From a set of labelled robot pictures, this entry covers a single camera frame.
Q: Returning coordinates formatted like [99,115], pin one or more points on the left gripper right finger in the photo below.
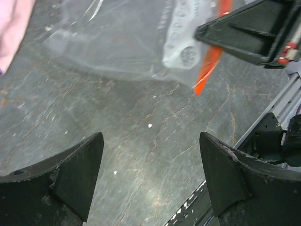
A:
[245,191]

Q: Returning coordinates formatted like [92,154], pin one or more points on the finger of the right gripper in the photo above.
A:
[263,32]

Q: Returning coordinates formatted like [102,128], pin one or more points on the clear zip top bag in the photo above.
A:
[138,40]

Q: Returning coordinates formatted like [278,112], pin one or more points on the pink cloth with lettering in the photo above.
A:
[14,18]

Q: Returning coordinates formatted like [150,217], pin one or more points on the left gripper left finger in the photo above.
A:
[57,191]

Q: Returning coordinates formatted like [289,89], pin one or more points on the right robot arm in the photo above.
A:
[276,145]

